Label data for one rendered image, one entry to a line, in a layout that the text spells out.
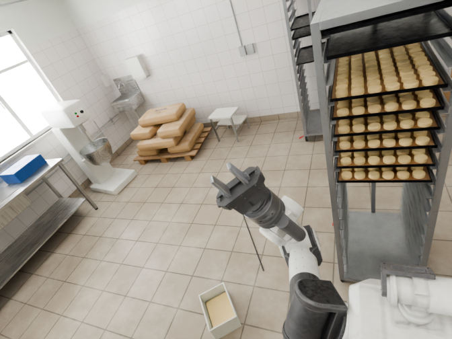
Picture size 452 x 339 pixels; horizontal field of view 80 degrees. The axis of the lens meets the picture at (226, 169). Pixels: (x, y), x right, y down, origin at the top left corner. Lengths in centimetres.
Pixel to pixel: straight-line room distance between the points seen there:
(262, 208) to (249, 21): 356
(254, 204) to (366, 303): 34
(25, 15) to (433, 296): 514
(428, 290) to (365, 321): 15
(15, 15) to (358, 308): 498
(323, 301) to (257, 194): 30
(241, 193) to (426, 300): 40
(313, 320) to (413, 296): 22
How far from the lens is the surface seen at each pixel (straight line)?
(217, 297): 240
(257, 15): 400
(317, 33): 115
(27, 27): 509
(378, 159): 147
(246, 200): 61
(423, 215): 175
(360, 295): 76
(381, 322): 73
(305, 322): 75
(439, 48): 140
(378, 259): 230
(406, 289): 66
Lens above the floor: 205
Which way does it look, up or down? 34 degrees down
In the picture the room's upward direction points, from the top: 21 degrees counter-clockwise
